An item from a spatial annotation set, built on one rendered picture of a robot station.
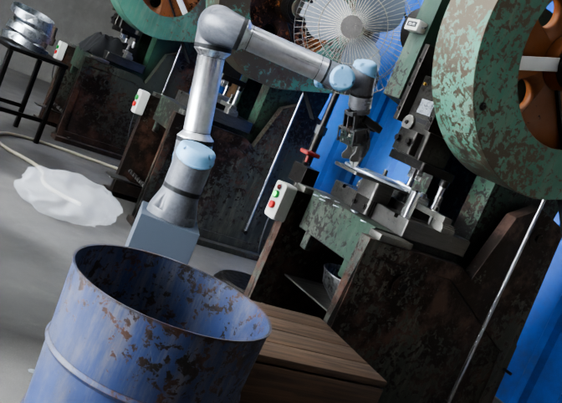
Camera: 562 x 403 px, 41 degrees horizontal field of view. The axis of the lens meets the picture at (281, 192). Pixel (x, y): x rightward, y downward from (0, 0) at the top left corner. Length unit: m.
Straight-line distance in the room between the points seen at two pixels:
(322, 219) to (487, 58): 0.86
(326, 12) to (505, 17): 1.43
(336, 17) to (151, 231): 1.58
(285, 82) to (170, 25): 1.75
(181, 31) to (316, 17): 2.20
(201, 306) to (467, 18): 1.06
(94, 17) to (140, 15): 3.62
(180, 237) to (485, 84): 0.96
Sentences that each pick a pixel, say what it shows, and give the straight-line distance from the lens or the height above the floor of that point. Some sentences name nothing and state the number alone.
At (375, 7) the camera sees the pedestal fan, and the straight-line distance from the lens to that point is 3.36.
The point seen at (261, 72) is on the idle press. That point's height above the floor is 0.97.
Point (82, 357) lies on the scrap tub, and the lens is 1.41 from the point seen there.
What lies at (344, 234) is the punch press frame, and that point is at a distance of 2.50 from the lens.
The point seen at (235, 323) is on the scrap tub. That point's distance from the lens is 1.68.
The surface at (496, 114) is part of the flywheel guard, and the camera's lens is 2.19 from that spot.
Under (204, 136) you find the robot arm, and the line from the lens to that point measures 2.33.
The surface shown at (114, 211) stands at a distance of 3.57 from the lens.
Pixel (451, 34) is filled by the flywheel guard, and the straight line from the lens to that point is 2.19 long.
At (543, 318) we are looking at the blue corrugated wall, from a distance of 3.62.
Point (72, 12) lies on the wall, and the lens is 8.85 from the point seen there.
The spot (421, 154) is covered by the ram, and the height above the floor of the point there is 0.91.
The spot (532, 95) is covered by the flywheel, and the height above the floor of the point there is 1.20.
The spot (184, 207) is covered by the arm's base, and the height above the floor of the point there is 0.50.
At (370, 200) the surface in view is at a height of 0.70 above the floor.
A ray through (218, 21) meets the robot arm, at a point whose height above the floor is 1.04.
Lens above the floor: 0.92
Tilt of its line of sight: 7 degrees down
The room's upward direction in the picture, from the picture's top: 23 degrees clockwise
